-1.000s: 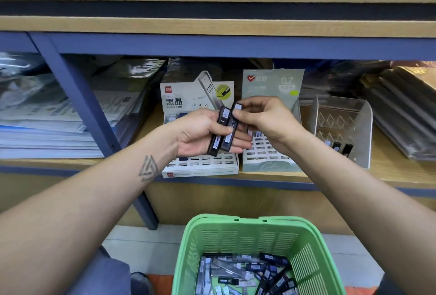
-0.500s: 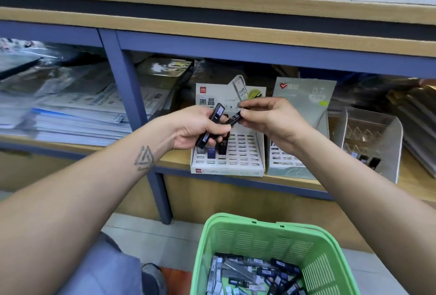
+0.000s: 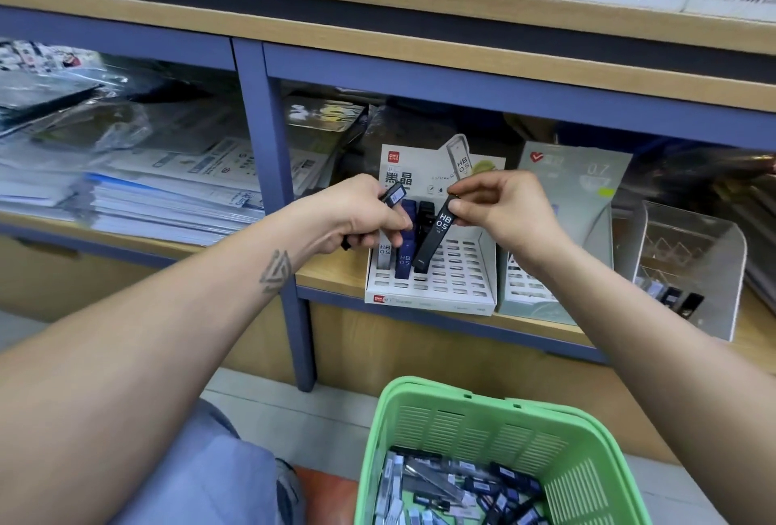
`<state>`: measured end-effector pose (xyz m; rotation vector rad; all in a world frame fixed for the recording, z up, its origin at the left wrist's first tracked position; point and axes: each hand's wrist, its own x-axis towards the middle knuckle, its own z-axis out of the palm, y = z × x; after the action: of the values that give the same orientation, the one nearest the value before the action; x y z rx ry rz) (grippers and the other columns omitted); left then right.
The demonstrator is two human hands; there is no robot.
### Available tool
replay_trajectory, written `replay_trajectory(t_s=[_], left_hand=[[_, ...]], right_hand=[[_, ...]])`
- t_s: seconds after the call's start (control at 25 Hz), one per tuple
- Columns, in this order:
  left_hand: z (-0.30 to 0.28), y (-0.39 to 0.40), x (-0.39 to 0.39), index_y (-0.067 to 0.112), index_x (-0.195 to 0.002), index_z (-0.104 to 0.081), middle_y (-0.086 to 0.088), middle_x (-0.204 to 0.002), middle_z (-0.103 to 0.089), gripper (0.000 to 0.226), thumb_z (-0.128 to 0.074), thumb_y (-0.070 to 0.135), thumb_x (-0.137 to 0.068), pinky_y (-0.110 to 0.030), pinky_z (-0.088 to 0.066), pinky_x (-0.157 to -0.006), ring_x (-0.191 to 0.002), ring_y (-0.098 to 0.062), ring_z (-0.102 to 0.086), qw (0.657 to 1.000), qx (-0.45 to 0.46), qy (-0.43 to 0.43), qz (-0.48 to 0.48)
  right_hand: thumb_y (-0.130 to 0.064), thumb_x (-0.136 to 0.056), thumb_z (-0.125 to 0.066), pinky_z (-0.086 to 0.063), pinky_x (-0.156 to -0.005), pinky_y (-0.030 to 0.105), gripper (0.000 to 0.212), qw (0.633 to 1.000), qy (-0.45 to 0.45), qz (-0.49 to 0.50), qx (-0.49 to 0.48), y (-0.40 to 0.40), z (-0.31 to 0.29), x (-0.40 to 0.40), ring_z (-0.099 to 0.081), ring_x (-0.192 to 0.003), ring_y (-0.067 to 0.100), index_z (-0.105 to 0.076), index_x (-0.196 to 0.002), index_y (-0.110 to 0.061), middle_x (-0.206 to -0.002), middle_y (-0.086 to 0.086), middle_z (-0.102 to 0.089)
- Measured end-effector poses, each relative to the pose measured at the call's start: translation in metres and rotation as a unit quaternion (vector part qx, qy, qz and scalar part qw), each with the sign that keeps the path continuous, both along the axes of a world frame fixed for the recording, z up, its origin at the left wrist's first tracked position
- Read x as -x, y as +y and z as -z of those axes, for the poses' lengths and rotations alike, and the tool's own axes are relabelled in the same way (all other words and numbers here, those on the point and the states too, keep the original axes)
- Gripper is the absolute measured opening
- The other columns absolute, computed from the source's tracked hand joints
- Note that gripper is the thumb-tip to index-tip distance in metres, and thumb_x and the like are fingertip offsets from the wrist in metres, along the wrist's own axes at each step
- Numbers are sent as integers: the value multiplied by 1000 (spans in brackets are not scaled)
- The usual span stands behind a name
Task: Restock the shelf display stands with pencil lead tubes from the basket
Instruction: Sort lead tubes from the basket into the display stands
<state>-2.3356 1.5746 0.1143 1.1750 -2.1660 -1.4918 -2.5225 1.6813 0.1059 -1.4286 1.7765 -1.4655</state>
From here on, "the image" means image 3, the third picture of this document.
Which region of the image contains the person's right hand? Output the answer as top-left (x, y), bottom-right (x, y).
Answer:
top-left (446, 169), bottom-right (571, 263)

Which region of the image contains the person's left hand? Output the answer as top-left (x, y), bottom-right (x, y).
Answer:
top-left (291, 174), bottom-right (416, 259)

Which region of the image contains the white display box red label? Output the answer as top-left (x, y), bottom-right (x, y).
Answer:
top-left (364, 134), bottom-right (507, 316)

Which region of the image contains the person's left forearm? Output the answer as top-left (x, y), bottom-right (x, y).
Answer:
top-left (0, 228), bottom-right (323, 525)

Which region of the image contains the row of HB lead cases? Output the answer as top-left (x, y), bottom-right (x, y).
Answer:
top-left (376, 197), bottom-right (438, 280)

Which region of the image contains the grey sneaker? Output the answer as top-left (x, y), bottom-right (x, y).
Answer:
top-left (276, 458), bottom-right (307, 525)

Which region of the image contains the pale green display box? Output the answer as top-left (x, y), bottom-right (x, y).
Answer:
top-left (497, 143), bottom-right (635, 326)

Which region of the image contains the pile of lead cases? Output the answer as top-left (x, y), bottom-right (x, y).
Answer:
top-left (376, 446), bottom-right (553, 525)

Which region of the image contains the green plastic basket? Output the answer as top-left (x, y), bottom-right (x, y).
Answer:
top-left (355, 375), bottom-right (652, 525)

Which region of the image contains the person's right forearm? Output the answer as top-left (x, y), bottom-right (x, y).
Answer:
top-left (533, 228), bottom-right (776, 525)

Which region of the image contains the stack of wrapped paper packs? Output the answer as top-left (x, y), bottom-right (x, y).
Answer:
top-left (0, 39), bottom-right (365, 247)

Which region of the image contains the clear plastic display box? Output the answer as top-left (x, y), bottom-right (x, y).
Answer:
top-left (614, 199), bottom-right (749, 342)

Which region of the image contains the colourful printed mat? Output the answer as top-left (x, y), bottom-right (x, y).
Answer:
top-left (294, 464), bottom-right (363, 525)

